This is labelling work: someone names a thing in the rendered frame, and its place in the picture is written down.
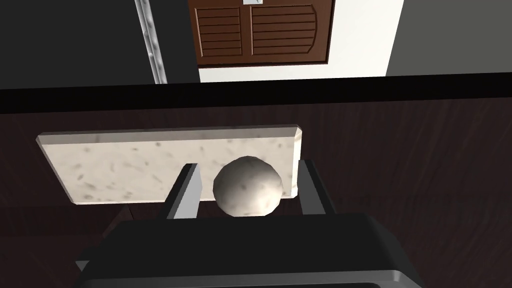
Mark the marbled white ball knob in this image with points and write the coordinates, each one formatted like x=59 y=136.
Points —
x=248 y=186

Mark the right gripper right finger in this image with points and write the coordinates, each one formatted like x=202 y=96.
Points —
x=314 y=192

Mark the marbled white rectangular plate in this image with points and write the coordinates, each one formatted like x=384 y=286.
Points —
x=132 y=168

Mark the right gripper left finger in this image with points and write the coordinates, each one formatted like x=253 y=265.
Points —
x=187 y=196

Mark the brown louvered door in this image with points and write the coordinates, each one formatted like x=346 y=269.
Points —
x=262 y=32

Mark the silver ornate bar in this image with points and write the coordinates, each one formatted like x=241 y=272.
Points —
x=151 y=40

